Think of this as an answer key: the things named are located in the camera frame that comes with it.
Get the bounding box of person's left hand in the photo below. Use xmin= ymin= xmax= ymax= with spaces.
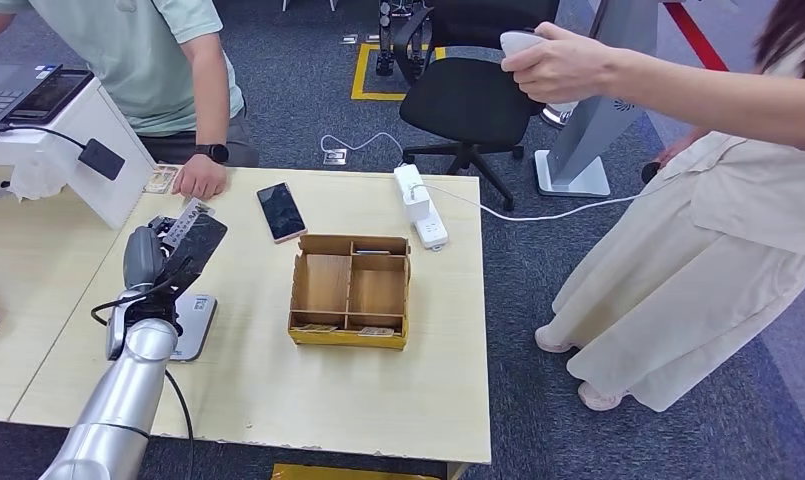
xmin=501 ymin=21 xmax=619 ymax=105
xmin=171 ymin=153 xmax=228 ymax=201

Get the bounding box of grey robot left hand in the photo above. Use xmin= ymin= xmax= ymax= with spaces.
xmin=122 ymin=215 xmax=179 ymax=294

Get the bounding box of person's right hand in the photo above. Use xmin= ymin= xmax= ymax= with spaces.
xmin=654 ymin=127 xmax=710 ymax=168

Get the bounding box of white handheld device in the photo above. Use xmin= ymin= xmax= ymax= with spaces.
xmin=499 ymin=29 xmax=580 ymax=117

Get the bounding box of grey-white card reader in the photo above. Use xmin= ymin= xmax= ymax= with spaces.
xmin=170 ymin=293 xmax=218 ymax=363

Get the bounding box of person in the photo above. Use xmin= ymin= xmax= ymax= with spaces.
xmin=499 ymin=0 xmax=805 ymax=413
xmin=0 ymin=0 xmax=261 ymax=201

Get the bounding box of black wristwatch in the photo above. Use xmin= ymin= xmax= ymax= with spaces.
xmin=193 ymin=142 xmax=231 ymax=166

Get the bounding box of black smartphone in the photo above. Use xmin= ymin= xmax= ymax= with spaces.
xmin=256 ymin=182 xmax=309 ymax=245

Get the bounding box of grey kiosk stand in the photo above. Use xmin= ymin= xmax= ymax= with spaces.
xmin=534 ymin=0 xmax=662 ymax=199

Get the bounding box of black adapter box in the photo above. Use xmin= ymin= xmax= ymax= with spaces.
xmin=78 ymin=137 xmax=126 ymax=181

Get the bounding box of black office chair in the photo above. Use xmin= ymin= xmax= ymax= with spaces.
xmin=393 ymin=0 xmax=562 ymax=212

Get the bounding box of red floor tape line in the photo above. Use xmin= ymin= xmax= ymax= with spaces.
xmin=663 ymin=1 xmax=730 ymax=73

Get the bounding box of crumpled white paper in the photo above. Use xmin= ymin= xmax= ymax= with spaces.
xmin=7 ymin=162 xmax=65 ymax=202

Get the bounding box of white display stand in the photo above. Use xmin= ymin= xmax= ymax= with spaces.
xmin=0 ymin=76 xmax=157 ymax=230

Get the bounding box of wooden divided organizer box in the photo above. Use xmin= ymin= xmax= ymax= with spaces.
xmin=287 ymin=233 xmax=412 ymax=351

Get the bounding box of yellow floor tape square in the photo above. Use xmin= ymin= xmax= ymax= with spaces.
xmin=350 ymin=43 xmax=447 ymax=103

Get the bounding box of white charger plug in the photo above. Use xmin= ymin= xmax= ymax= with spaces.
xmin=402 ymin=184 xmax=432 ymax=224

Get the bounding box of white power strip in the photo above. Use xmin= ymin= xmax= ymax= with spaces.
xmin=393 ymin=163 xmax=450 ymax=252

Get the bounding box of pale pink sneaker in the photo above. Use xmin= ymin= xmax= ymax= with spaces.
xmin=534 ymin=323 xmax=576 ymax=354
xmin=577 ymin=382 xmax=625 ymax=413

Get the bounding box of yellow box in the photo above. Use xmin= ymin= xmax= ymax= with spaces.
xmin=271 ymin=463 xmax=443 ymax=480

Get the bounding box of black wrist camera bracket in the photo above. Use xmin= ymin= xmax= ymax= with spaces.
xmin=153 ymin=213 xmax=230 ymax=296

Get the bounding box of long white charger cable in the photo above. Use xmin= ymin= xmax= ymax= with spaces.
xmin=411 ymin=173 xmax=682 ymax=223

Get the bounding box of thin black adapter cable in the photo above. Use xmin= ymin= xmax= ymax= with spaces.
xmin=0 ymin=123 xmax=89 ymax=152

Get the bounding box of white power strip cord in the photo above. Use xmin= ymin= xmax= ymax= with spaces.
xmin=320 ymin=132 xmax=405 ymax=167

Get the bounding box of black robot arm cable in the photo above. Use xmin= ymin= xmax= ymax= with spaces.
xmin=89 ymin=256 xmax=196 ymax=480

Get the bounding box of black metal frame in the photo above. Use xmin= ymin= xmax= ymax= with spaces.
xmin=375 ymin=0 xmax=436 ymax=77

